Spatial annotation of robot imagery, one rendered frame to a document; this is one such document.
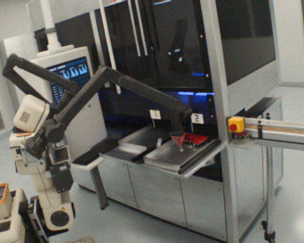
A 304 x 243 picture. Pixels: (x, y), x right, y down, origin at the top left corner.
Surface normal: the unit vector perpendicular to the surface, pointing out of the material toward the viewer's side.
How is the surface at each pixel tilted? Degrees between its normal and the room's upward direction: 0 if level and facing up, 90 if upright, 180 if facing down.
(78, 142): 90
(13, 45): 90
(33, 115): 90
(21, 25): 90
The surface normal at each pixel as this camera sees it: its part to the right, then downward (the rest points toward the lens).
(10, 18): 0.74, 0.08
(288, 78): -0.66, 0.34
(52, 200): 0.33, 0.23
